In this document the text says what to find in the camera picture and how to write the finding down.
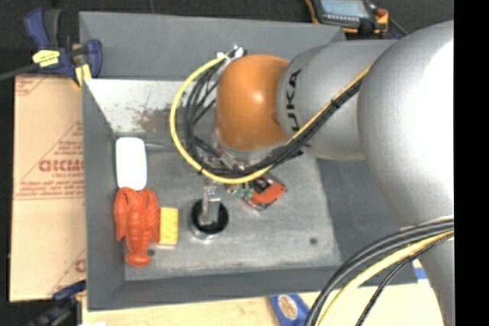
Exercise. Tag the white computer mouse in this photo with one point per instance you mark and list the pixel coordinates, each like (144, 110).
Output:
(131, 164)

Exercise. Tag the red toy lobster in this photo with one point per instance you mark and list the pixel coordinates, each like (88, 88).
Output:
(135, 221)

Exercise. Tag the brown cardboard board, red print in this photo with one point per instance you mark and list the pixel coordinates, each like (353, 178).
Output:
(42, 126)

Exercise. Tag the grey metal bin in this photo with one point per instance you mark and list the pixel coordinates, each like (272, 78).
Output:
(267, 252)

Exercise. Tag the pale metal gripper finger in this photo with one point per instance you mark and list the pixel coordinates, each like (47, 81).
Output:
(206, 211)
(216, 207)

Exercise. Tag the yellow toy brick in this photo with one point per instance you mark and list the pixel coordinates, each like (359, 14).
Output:
(168, 226)

